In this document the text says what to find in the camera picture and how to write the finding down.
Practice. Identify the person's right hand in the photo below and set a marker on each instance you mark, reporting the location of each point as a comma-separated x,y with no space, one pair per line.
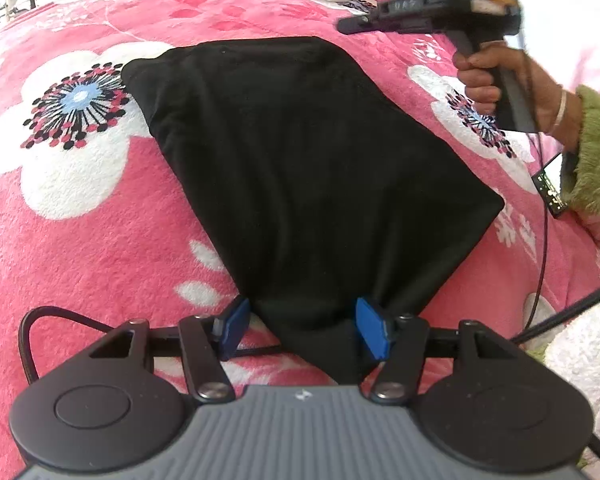
480,62

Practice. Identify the person's right forearm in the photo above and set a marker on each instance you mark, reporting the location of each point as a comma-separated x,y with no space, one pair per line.
595,150

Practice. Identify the person's fluffy pink clothing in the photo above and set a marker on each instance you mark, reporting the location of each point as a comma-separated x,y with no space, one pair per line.
595,360

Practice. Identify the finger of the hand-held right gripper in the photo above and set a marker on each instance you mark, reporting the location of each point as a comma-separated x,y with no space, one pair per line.
380,24

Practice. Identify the white bangle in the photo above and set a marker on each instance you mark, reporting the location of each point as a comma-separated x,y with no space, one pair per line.
562,110

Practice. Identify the black t-shirt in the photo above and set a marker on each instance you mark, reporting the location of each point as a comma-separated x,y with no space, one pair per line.
305,170

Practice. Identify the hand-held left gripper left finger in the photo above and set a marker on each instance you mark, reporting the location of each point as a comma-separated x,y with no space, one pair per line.
232,327

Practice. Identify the small black circuit board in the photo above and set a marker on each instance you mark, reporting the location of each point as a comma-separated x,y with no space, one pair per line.
552,190

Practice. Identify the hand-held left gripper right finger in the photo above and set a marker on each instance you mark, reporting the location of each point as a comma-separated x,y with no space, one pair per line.
373,329

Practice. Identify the pink floral blanket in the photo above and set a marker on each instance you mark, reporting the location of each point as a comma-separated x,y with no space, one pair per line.
105,250

